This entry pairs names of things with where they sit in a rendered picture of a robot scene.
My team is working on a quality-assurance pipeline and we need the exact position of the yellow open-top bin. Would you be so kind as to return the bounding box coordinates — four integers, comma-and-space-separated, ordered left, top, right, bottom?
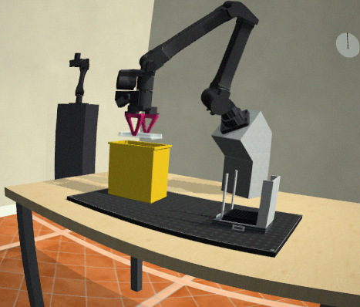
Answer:
108, 140, 172, 203

